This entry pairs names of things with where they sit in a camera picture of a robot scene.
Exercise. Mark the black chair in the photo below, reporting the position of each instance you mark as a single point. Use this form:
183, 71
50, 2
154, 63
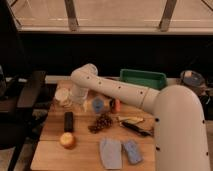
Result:
16, 116

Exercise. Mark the green plastic tray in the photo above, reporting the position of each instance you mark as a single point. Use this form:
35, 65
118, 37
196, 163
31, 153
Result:
155, 80

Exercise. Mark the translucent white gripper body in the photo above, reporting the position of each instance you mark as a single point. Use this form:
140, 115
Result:
79, 97

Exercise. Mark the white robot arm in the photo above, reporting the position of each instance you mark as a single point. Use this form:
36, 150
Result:
180, 131

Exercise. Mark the blue sponge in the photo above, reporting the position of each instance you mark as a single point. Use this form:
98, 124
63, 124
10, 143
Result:
132, 150

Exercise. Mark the yellow apple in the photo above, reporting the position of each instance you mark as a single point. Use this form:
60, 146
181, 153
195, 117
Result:
67, 140

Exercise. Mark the black handled knife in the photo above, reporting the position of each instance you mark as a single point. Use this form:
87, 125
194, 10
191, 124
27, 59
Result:
137, 129

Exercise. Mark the bunch of dark grapes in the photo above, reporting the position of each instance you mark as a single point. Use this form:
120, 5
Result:
102, 122

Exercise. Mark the grey round device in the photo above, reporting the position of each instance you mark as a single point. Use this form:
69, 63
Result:
193, 80

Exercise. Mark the white cup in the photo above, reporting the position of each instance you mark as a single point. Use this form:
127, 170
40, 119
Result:
62, 96

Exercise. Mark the small blue cup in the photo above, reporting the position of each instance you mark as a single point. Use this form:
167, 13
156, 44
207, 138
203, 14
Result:
97, 105

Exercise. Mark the light blue cloth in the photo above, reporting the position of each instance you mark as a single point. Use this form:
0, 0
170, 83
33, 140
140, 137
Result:
110, 153

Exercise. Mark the black eraser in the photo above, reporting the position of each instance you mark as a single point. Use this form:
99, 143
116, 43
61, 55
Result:
68, 122

